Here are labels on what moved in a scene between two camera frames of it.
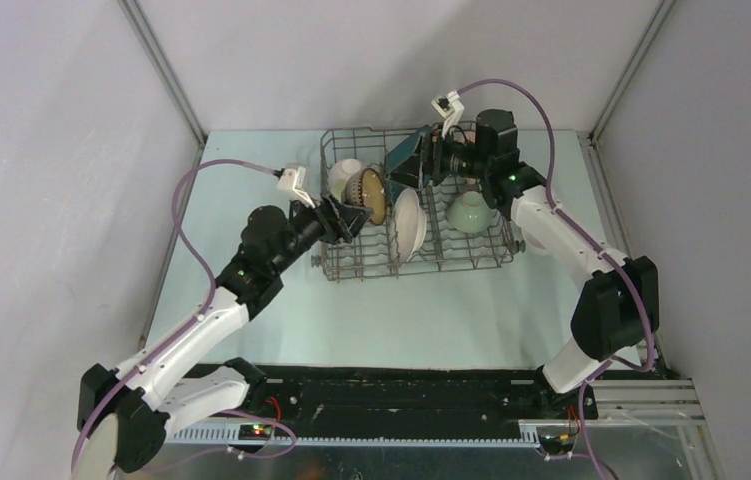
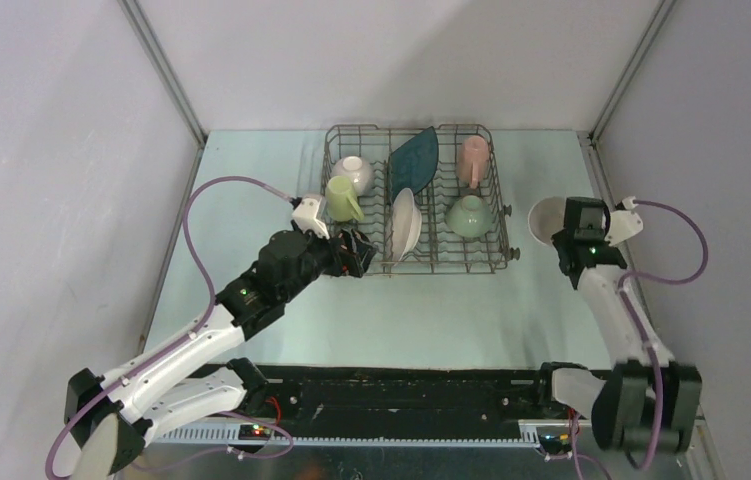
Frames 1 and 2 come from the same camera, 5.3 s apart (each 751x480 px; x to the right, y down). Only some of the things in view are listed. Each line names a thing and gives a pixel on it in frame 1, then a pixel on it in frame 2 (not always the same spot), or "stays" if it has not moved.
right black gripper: [434, 147] to [558, 238]
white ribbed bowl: [339, 174] to [358, 170]
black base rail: [520, 398] stays
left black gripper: [339, 222] to [354, 260]
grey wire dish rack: [412, 229] stays
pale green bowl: [470, 212] stays
